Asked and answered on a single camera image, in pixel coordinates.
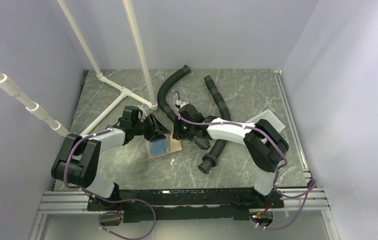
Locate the left black corrugated hose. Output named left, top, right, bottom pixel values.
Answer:
left=157, top=64, right=211, bottom=151

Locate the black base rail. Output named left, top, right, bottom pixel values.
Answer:
left=87, top=187, right=284, bottom=223

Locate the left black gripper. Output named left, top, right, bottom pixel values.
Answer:
left=133, top=113, right=171, bottom=143

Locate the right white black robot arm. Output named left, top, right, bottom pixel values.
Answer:
left=172, top=103, right=289, bottom=208

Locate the right black corrugated hose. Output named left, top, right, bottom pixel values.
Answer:
left=197, top=75, right=232, bottom=175

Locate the tan leather card holder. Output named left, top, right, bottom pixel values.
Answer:
left=146, top=137, right=182, bottom=159

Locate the clear plastic card tray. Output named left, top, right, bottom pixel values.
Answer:
left=246, top=109, right=285, bottom=133

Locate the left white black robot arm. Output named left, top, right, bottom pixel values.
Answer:
left=51, top=106, right=171, bottom=210

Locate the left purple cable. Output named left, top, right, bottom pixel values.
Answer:
left=63, top=125, right=158, bottom=240

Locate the black corrugated hose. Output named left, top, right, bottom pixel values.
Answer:
left=157, top=64, right=211, bottom=151
left=197, top=75, right=232, bottom=175

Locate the white PVC pipe frame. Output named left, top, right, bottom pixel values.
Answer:
left=0, top=0, right=159, bottom=138

